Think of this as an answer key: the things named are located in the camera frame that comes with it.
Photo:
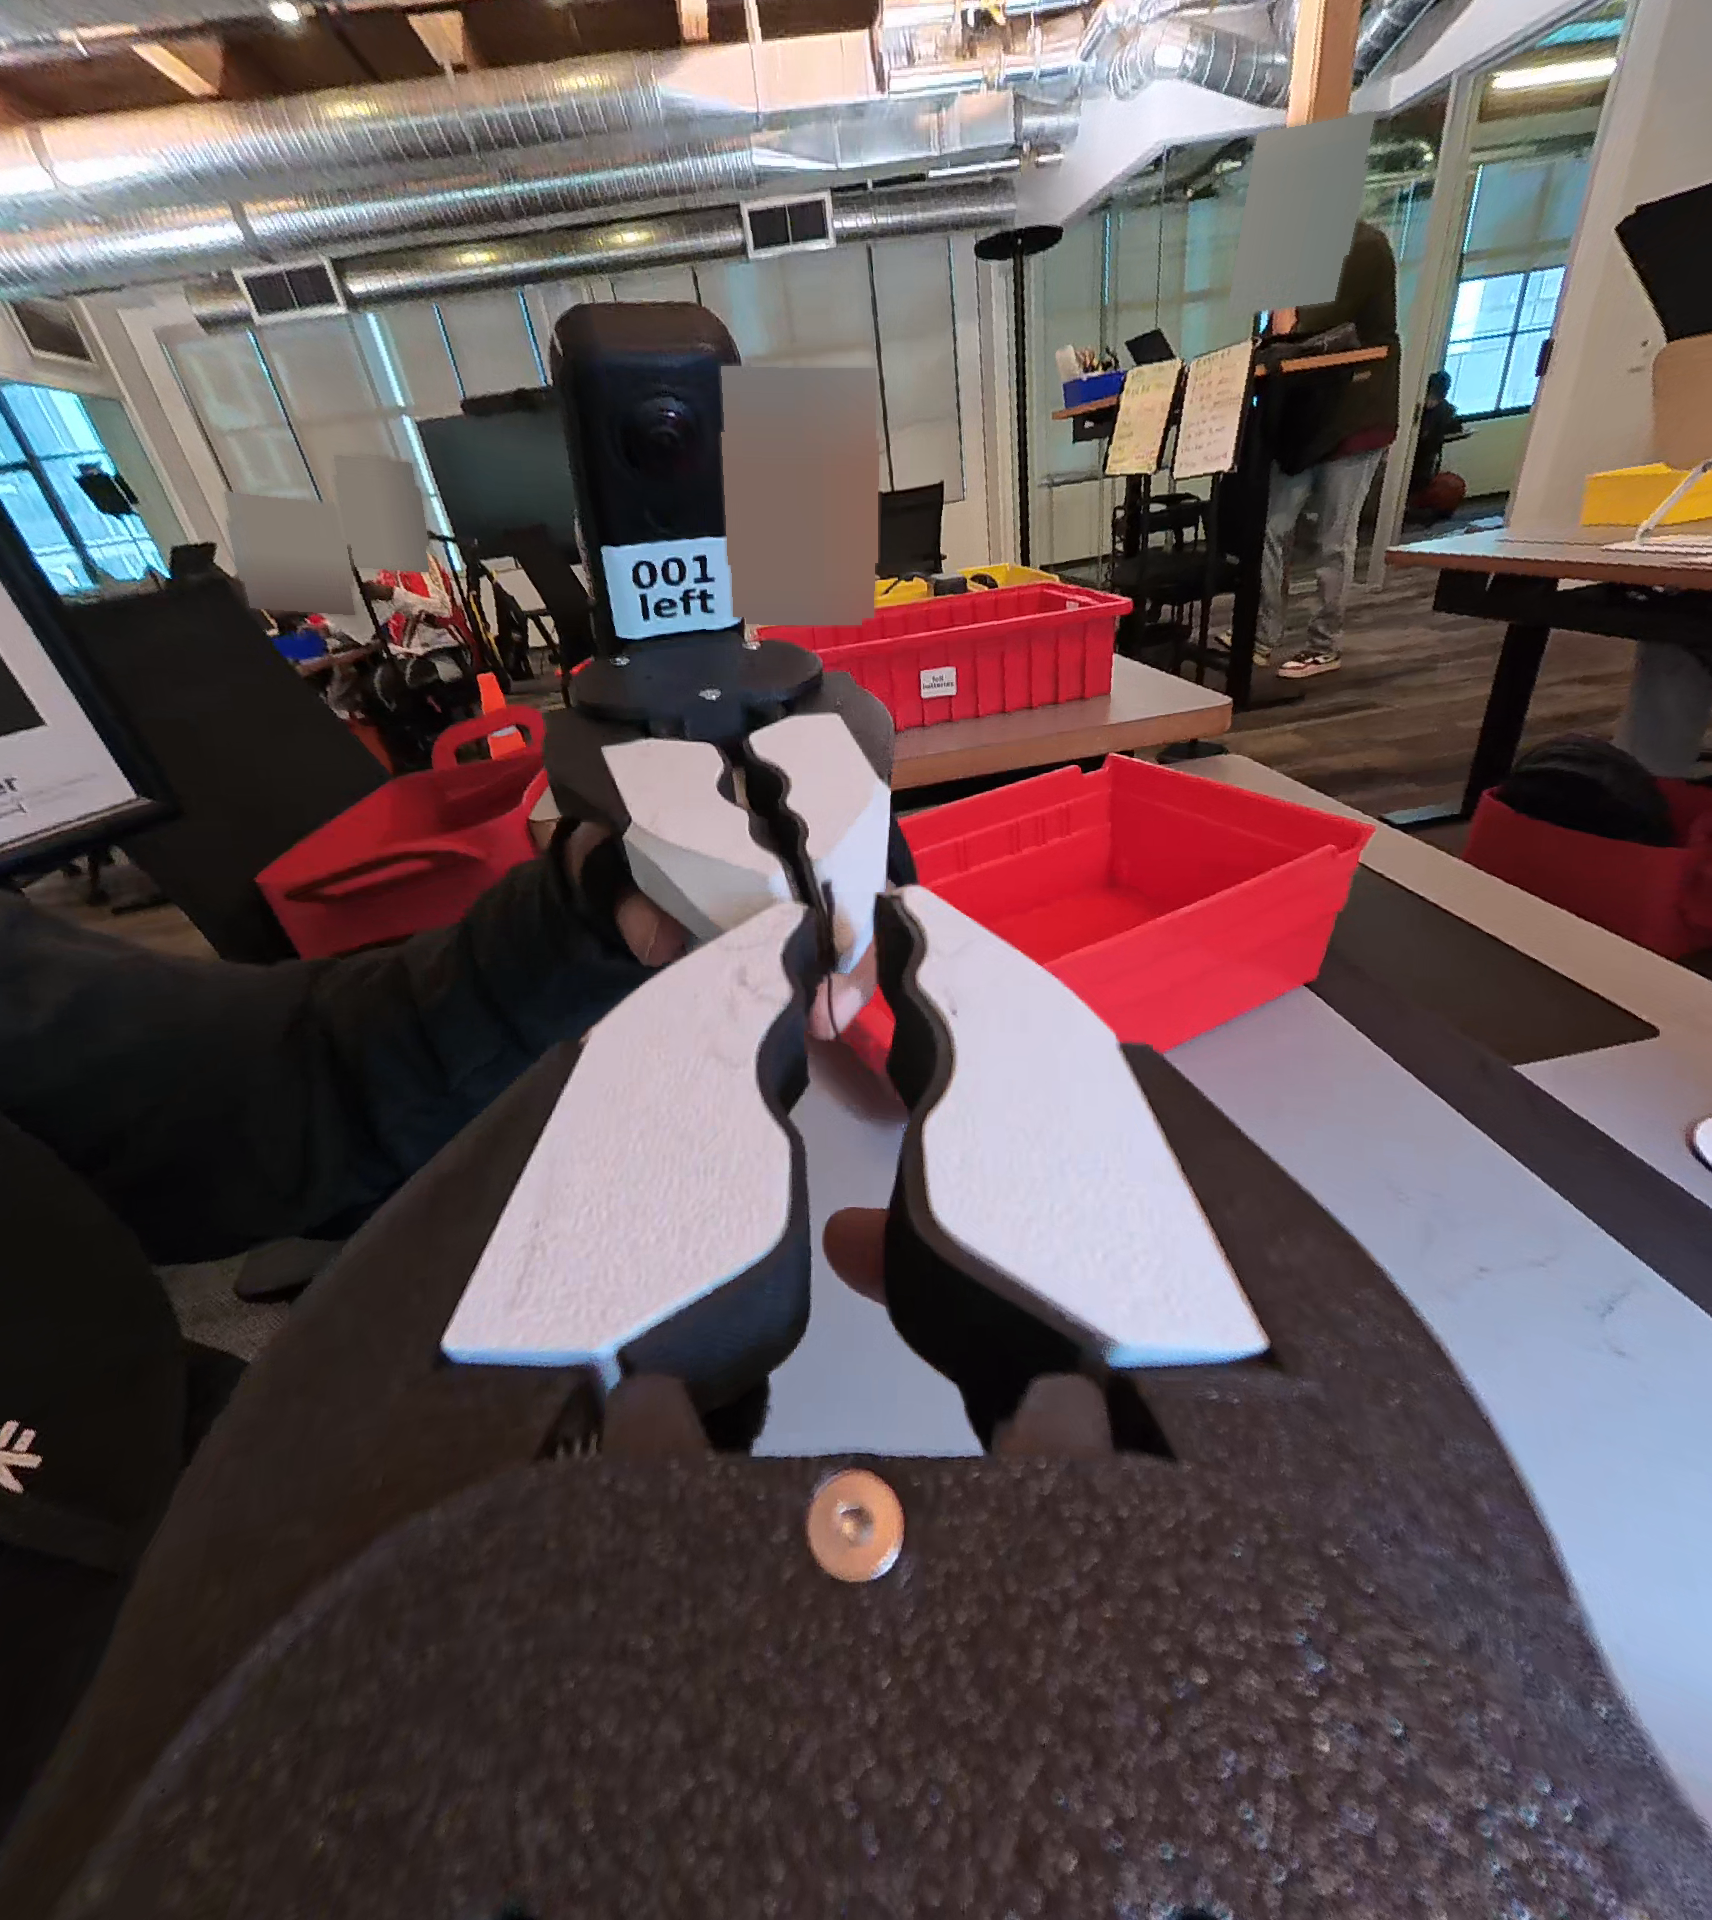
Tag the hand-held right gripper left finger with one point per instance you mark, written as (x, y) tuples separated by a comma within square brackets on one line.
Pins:
[(630, 1201)]

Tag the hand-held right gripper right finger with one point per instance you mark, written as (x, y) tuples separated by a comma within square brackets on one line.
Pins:
[(1080, 1201)]

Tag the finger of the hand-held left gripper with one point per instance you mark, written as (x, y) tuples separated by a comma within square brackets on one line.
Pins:
[(690, 841), (840, 810)]

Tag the red storage bin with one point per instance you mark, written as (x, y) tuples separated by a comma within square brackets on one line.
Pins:
[(1217, 931), (1006, 661)]

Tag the person's left forearm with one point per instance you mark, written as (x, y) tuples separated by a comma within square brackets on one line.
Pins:
[(270, 1051)]

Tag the yellow object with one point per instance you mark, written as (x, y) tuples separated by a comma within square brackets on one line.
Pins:
[(1620, 495)]

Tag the person's left hand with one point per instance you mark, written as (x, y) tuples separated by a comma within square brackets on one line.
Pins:
[(654, 931)]

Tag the black display screen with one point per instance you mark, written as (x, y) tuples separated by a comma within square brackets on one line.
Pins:
[(497, 481)]

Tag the orange traffic cone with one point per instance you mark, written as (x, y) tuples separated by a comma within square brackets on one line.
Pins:
[(497, 699)]

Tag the yellow storage bin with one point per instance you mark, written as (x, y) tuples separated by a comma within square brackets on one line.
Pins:
[(1015, 579)]

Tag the red plastic tote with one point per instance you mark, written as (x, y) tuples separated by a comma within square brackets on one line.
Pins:
[(391, 884)]

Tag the grey side table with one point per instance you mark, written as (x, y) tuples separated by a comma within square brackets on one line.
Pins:
[(1126, 705)]

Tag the black floor lamp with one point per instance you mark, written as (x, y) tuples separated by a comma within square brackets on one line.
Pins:
[(1021, 240)]

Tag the blue storage bin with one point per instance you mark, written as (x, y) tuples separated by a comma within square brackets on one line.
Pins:
[(1092, 390)]

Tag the large black board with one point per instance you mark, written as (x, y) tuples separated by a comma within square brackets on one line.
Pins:
[(227, 750)]

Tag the paper sheet board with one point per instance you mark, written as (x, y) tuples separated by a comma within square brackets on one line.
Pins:
[(1141, 420), (1213, 413)]

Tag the red floor basket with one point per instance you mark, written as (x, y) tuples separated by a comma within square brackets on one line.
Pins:
[(1620, 884)]

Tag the silver ventilation duct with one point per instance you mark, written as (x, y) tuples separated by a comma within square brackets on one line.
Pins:
[(347, 150)]

